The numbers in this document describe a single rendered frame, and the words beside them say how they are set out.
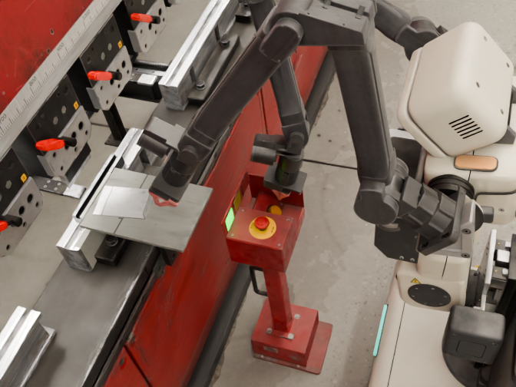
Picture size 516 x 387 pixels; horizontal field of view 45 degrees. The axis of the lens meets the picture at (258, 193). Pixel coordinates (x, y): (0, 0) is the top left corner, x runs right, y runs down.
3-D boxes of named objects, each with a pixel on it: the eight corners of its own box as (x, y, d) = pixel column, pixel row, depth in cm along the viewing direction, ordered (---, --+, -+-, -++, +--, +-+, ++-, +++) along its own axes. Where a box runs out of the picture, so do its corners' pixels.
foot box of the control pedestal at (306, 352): (319, 375, 217) (319, 362, 208) (253, 357, 224) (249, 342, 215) (333, 325, 228) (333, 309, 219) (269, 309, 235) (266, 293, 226)
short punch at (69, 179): (73, 190, 139) (57, 162, 131) (65, 188, 139) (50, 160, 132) (94, 157, 144) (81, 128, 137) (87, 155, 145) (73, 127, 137)
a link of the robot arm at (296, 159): (303, 160, 148) (305, 142, 151) (275, 155, 148) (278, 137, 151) (298, 177, 154) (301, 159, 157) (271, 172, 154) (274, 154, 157)
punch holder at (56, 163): (60, 183, 128) (28, 127, 115) (25, 175, 130) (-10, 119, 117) (94, 131, 136) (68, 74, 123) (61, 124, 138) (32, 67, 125)
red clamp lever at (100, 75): (97, 72, 125) (123, 72, 135) (80, 69, 127) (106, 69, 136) (97, 81, 126) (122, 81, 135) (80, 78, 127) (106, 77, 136)
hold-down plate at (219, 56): (204, 107, 181) (203, 99, 178) (188, 104, 182) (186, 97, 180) (240, 42, 197) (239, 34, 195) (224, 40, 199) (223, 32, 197)
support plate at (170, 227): (183, 253, 136) (182, 250, 135) (80, 227, 143) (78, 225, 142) (213, 190, 146) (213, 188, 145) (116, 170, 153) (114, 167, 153)
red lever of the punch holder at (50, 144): (46, 143, 114) (77, 137, 123) (28, 139, 115) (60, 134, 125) (45, 153, 115) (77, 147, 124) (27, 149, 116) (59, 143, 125)
